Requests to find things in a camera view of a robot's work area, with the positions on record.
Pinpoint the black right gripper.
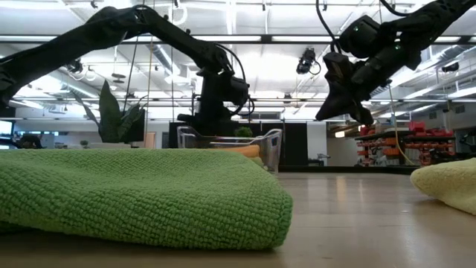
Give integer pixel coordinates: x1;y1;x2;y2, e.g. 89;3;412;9
315;40;423;127

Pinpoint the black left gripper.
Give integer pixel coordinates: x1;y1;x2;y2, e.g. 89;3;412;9
176;68;239;138

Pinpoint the orange microfiber towel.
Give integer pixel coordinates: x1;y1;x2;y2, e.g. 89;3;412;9
219;144;261;159

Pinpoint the dark green microfiber towel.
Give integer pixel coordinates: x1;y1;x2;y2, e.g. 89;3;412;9
0;147;294;251

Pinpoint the yellow microfiber towel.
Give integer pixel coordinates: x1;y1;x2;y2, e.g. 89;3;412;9
409;157;476;217

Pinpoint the clear plastic bin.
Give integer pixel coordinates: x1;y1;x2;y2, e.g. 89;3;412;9
176;125;283;174

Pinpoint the shelving with orange bins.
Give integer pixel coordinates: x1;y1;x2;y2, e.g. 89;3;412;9
355;119;457;168

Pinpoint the artificial plant in white pot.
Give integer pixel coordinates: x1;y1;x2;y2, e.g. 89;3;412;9
72;80;147;150

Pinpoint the person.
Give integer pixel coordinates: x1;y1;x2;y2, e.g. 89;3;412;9
16;133;45;150

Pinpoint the black ceiling camera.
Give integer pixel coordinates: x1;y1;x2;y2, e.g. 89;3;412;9
66;59;85;74
295;47;322;76

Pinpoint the tan hanging cord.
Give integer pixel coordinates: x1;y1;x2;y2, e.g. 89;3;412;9
143;35;155;147

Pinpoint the thin black hanging cable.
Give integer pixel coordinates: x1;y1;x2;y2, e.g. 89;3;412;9
123;40;139;109

